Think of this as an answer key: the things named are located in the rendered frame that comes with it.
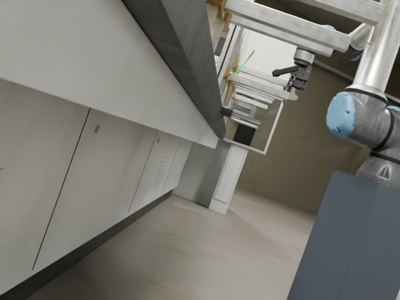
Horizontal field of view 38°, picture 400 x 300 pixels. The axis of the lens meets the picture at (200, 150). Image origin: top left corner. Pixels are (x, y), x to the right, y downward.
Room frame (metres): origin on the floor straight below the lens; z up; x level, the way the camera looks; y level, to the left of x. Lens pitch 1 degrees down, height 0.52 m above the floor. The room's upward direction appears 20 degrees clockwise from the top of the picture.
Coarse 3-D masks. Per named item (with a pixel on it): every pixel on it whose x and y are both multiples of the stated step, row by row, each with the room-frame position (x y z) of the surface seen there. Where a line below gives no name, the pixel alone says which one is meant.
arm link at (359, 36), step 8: (352, 32) 2.52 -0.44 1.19; (360, 32) 2.46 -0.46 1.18; (368, 32) 2.43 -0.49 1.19; (352, 40) 2.51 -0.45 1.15; (360, 40) 2.48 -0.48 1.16; (352, 48) 2.53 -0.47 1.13; (360, 48) 2.52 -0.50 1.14; (344, 56) 2.59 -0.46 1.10; (352, 56) 2.58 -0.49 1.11; (360, 56) 2.58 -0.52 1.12
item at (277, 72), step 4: (284, 68) 2.66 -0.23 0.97; (288, 68) 2.66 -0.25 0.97; (292, 68) 2.66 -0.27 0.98; (296, 68) 2.66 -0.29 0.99; (272, 72) 2.68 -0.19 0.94; (276, 72) 2.66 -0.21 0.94; (280, 72) 2.66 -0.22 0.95; (284, 72) 2.66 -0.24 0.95; (288, 72) 2.66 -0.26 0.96; (276, 76) 2.67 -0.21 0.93
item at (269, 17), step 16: (240, 0) 1.18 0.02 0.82; (240, 16) 1.20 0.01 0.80; (256, 16) 1.18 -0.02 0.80; (272, 16) 1.18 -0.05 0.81; (288, 16) 1.17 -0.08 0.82; (288, 32) 1.19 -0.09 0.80; (304, 32) 1.17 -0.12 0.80; (320, 32) 1.17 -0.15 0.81; (336, 32) 1.17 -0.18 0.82; (336, 48) 1.18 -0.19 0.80
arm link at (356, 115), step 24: (384, 0) 2.04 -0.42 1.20; (384, 24) 2.01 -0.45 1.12; (384, 48) 2.00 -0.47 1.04; (360, 72) 2.02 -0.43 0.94; (384, 72) 2.00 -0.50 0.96; (336, 96) 2.04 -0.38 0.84; (360, 96) 1.98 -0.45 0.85; (384, 96) 1.99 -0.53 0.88; (336, 120) 2.00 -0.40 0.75; (360, 120) 1.96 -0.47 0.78; (384, 120) 1.99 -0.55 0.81; (360, 144) 2.03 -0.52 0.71
